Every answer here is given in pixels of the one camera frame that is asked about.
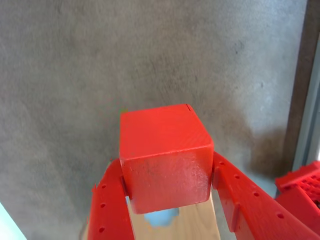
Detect aluminium profile rail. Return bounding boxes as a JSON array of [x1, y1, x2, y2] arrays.
[[291, 32, 320, 173]]

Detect red cube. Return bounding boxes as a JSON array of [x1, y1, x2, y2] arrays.
[[118, 103, 215, 215]]

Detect wooden shape sorter box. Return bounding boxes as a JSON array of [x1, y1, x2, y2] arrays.
[[83, 188, 222, 240]]

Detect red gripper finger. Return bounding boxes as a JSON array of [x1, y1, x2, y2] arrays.
[[86, 158, 136, 240], [211, 151, 320, 240]]

